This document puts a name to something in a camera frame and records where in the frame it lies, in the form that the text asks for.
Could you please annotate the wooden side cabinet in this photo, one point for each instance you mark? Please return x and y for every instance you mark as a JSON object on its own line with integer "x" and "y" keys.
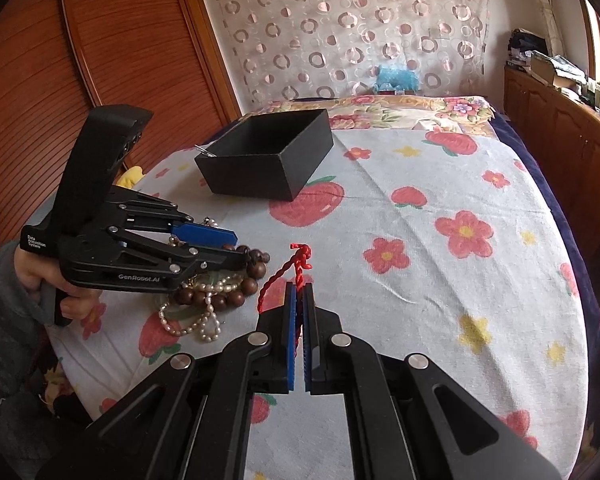
{"x": 560, "y": 130}

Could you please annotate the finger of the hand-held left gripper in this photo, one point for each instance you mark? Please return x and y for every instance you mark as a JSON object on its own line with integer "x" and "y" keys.
{"x": 205, "y": 232}
{"x": 215, "y": 259}

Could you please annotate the person's left hand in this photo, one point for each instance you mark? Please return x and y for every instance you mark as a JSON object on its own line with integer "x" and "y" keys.
{"x": 32, "y": 272}

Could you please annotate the blue fluffy tissue box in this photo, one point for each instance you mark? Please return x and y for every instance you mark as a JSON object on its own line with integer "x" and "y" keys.
{"x": 397, "y": 79}

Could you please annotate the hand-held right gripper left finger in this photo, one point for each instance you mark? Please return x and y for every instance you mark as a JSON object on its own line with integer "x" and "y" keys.
{"x": 291, "y": 340}

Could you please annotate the white flower printed blanket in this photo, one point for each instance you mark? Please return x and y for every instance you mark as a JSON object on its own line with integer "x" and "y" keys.
{"x": 420, "y": 280}

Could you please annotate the sheer circle pattern curtain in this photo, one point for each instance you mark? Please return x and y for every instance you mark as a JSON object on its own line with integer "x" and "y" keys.
{"x": 350, "y": 25}

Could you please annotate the pile of books and clutter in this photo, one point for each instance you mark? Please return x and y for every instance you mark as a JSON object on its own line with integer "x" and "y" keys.
{"x": 550, "y": 67}

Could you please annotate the floral bed sheet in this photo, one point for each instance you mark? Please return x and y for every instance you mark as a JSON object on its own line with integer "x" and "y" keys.
{"x": 380, "y": 110}

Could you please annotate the silver pin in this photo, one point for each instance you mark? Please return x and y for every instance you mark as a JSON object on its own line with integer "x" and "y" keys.
{"x": 204, "y": 149}

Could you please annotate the brown wooden wardrobe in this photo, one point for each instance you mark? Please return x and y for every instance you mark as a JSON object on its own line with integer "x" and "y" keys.
{"x": 105, "y": 45}

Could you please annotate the person's left forearm grey sleeve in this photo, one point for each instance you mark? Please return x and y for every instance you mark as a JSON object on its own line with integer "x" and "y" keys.
{"x": 5, "y": 330}

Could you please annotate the black box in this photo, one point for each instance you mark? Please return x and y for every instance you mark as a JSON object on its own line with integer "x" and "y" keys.
{"x": 260, "y": 175}

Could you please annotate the yellow soft toy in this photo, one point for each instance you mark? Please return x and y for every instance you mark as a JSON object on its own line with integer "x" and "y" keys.
{"x": 130, "y": 176}

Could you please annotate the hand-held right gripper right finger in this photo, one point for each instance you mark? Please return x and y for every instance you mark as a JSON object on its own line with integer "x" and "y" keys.
{"x": 308, "y": 345}

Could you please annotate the dark blue bed cover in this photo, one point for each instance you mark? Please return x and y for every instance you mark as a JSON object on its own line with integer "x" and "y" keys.
{"x": 545, "y": 175}

